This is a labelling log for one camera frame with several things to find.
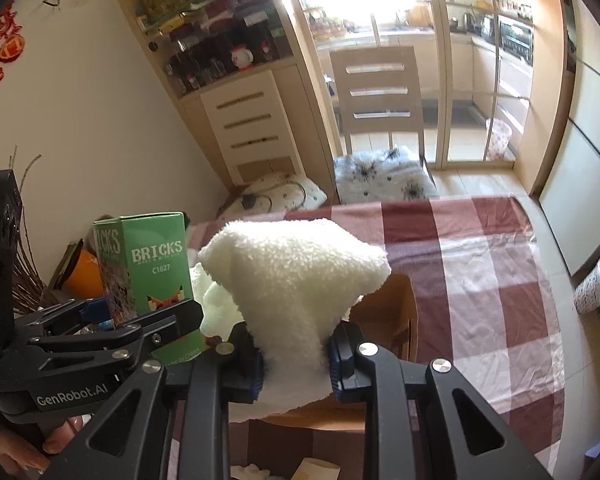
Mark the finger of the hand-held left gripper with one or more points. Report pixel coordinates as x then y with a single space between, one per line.
97 310
170 320

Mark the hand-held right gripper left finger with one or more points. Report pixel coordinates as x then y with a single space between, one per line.
252 372

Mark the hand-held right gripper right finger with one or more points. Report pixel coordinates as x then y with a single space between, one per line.
336 362

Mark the green printed carton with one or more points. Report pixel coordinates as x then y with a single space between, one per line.
155 270

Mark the brown cardboard box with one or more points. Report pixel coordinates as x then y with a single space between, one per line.
385 310

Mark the white fluffy towel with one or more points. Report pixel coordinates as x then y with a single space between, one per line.
290 280

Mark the white cloth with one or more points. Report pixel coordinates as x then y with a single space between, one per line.
247 474

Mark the cream paper cup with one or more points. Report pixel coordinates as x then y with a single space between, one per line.
315 470

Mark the orange container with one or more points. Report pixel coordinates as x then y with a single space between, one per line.
85 275

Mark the person's left hand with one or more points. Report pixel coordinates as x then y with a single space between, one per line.
60 440

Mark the bundle of dry branches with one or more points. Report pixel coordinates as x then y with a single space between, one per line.
27 270

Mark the pale green fluffy cloth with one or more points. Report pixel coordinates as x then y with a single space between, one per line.
215 310

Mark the brown white checked tablecloth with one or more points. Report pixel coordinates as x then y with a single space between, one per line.
480 285

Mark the white floral cushion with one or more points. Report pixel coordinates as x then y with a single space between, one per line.
275 192

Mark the grey white patterned chair cushion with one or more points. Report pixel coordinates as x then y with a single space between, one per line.
380 175

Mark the wooden cabinet with drawers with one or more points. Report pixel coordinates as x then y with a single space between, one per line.
250 110

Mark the white round figurine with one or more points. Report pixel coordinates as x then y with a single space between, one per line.
241 57

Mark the white patterned waste bin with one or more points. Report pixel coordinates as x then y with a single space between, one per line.
497 140

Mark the pale wooden chair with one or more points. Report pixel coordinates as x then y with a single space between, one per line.
375 80

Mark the glass sliding door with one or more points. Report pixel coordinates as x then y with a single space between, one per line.
442 60

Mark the white tall cabinet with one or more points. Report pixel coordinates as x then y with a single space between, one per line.
590 135

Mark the black countertop oven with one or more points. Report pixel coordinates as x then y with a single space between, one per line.
515 40

